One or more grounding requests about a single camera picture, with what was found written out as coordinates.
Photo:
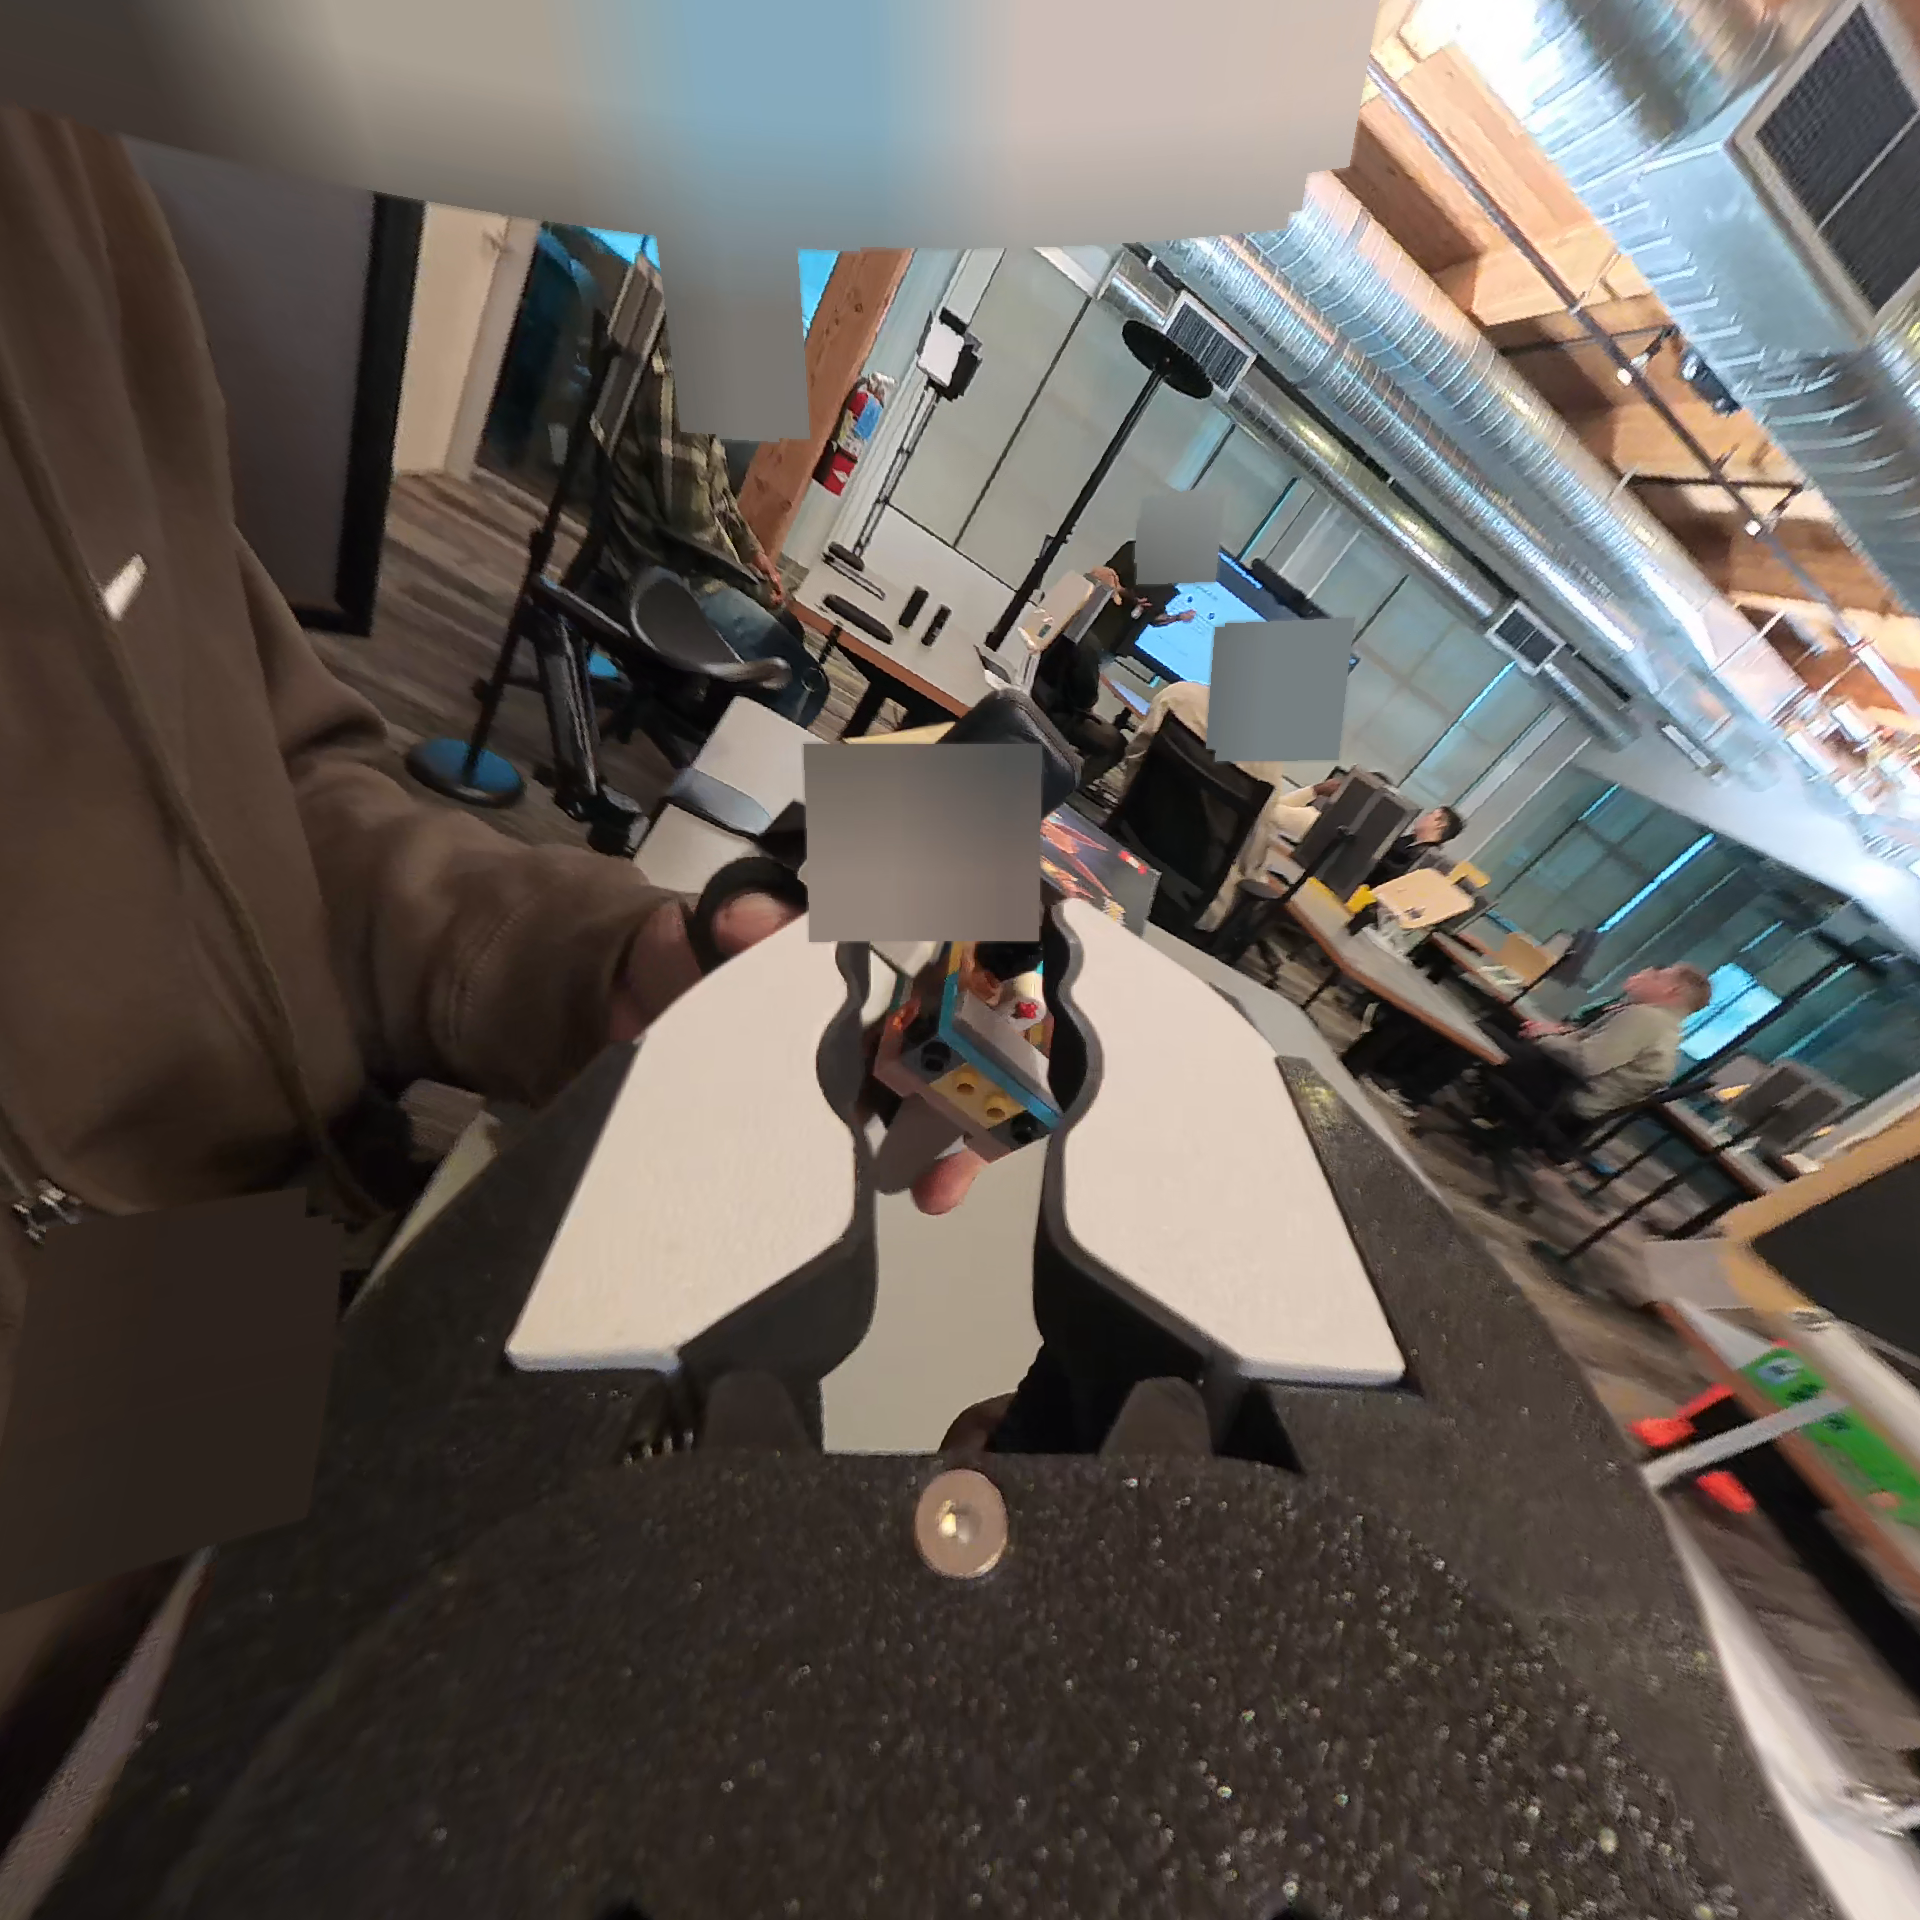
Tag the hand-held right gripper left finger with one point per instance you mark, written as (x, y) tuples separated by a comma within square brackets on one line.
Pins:
[(706, 1186)]

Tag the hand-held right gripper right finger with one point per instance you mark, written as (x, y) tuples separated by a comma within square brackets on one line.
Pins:
[(1214, 1186)]

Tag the colourful toy brick model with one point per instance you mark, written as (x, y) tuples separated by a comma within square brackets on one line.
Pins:
[(974, 1074)]

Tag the person's left forearm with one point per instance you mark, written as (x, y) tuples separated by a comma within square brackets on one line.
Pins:
[(510, 962)]

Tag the grey desk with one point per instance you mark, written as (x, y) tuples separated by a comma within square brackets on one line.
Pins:
[(923, 1320)]

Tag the person's left hand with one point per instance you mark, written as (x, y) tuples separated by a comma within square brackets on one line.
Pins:
[(662, 975)]

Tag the black toy set box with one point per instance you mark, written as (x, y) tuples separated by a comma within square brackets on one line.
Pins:
[(1102, 869)]

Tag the black office chair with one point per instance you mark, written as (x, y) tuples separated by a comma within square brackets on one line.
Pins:
[(1202, 826)]

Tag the red fire extinguisher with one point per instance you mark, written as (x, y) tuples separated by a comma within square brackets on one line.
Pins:
[(850, 442)]

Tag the black stool chair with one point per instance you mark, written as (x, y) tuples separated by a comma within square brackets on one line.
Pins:
[(692, 630)]

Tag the beige backed monitor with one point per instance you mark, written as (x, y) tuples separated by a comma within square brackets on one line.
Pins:
[(1424, 896)]

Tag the grey monitor on stand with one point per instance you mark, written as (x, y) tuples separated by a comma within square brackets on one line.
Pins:
[(1366, 826)]

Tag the light panel on stand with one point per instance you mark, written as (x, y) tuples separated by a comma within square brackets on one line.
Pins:
[(950, 358)]

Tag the black floor lamp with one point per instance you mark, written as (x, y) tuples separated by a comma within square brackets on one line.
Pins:
[(1167, 358)]

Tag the wooden column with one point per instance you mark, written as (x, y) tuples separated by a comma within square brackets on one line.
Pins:
[(862, 316)]

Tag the black tripod with blue base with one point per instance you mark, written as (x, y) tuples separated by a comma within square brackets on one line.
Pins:
[(579, 720)]

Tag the red plastic piece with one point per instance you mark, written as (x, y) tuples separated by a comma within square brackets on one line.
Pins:
[(1694, 1448)]

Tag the green labelled box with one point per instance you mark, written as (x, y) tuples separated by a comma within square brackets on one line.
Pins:
[(1830, 1424)]

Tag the person's brown jacket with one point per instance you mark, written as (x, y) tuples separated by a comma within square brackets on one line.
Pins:
[(149, 750)]

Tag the black framed panel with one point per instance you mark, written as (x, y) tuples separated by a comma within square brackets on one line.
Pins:
[(285, 376)]

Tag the wall display screen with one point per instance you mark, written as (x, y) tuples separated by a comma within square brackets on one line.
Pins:
[(1260, 588)]

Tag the small duct vent grille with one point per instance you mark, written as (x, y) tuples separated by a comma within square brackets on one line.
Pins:
[(1208, 346), (1523, 634)]

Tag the silver ventilation duct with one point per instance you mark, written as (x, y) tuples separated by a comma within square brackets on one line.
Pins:
[(1424, 452), (1652, 150)]

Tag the large duct vent grille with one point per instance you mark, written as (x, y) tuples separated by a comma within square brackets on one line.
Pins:
[(1839, 135)]

